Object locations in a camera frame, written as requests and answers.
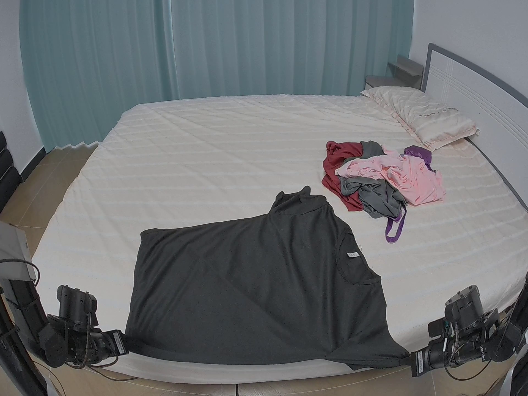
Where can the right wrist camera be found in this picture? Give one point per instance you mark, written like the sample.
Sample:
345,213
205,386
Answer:
437,329

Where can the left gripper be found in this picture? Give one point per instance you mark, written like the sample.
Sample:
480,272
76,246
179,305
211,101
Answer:
99,345

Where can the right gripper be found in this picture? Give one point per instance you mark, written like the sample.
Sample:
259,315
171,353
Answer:
433,357

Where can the black chest of drawers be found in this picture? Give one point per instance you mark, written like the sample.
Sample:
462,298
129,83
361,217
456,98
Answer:
8,171

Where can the dark red garment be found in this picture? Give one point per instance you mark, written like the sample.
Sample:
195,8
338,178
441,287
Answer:
338,159

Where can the pink garment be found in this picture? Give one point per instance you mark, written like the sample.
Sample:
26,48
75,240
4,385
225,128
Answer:
416,180

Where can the blue-green curtain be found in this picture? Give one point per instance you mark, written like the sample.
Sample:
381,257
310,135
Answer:
288,31
103,56

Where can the cream pillow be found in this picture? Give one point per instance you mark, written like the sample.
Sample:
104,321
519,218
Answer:
429,114

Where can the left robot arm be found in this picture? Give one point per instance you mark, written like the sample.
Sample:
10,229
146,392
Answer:
22,303

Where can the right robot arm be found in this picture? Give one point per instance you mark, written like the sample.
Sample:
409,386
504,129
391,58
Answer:
499,336

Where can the black T-shirt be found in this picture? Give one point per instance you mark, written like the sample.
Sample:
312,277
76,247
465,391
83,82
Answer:
255,287

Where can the grey bedside table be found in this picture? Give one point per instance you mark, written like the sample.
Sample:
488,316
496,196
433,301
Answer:
408,66

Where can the grey garment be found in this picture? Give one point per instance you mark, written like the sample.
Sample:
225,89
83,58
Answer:
375,198

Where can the bed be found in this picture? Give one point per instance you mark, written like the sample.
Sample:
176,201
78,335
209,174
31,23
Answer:
206,147

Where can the purple garment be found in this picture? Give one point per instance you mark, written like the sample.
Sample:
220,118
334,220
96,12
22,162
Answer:
416,153

